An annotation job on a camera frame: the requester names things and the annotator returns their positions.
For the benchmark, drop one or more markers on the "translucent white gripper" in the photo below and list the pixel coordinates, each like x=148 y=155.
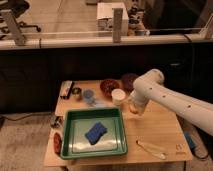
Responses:
x=139 y=101

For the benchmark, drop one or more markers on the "orange-red apple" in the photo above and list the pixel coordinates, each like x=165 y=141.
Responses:
x=133 y=109

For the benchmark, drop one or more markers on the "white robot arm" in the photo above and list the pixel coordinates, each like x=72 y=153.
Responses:
x=149 y=86

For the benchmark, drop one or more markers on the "white paper cup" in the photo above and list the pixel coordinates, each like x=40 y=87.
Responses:
x=118 y=96

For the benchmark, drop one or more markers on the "blue plastic cup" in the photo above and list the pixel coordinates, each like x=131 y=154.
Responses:
x=88 y=96

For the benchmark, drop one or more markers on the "small metal cup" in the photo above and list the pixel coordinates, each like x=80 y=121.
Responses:
x=77 y=93

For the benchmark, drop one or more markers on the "purple bowl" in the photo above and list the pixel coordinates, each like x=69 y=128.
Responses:
x=127 y=81

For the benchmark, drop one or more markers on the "yellow banana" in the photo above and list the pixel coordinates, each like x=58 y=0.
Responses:
x=154 y=150

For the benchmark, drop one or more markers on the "red-brown bowl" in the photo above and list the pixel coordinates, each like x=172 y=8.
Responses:
x=107 y=86

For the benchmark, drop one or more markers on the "blue sponge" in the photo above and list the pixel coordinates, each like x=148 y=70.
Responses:
x=95 y=133

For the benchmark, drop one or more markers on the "blue object on floor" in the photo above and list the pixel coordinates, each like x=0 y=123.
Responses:
x=190 y=141

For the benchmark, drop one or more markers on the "green plastic tray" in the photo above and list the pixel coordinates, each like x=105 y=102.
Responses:
x=78 y=122

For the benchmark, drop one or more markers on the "small dark gadget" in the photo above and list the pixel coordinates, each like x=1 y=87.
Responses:
x=55 y=121

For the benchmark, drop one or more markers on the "red object at table edge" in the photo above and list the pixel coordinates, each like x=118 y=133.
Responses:
x=57 y=142

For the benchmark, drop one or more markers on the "white cardboard box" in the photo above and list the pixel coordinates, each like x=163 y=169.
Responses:
x=105 y=13

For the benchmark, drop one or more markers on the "black office chair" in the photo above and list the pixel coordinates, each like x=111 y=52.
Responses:
x=18 y=8

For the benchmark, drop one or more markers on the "wooden post middle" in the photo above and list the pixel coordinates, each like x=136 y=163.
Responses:
x=117 y=24

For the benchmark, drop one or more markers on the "wooden post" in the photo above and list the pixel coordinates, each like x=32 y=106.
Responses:
x=13 y=27
x=117 y=24

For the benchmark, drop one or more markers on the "wooden post left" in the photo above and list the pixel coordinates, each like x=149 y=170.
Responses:
x=13 y=27

